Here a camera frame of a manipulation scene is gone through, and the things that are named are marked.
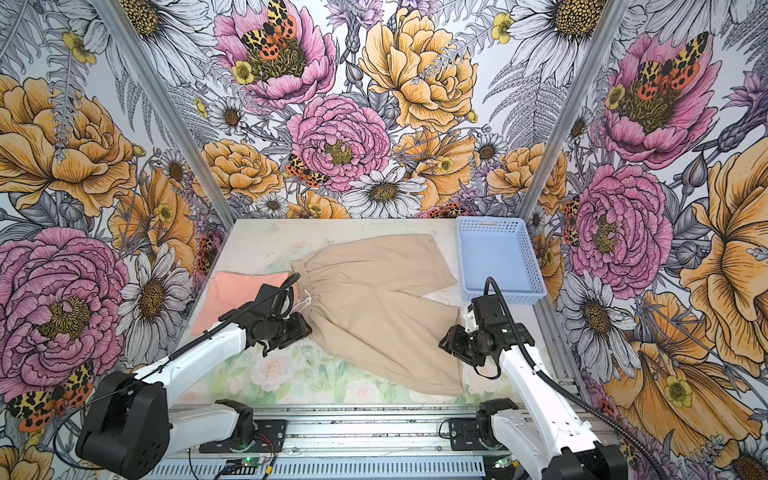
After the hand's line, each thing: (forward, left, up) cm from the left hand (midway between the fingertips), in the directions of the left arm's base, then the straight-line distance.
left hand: (304, 341), depth 86 cm
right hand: (-7, -39, +5) cm, 40 cm away
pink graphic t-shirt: (+19, +30, -3) cm, 36 cm away
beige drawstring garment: (+10, -18, -2) cm, 21 cm away
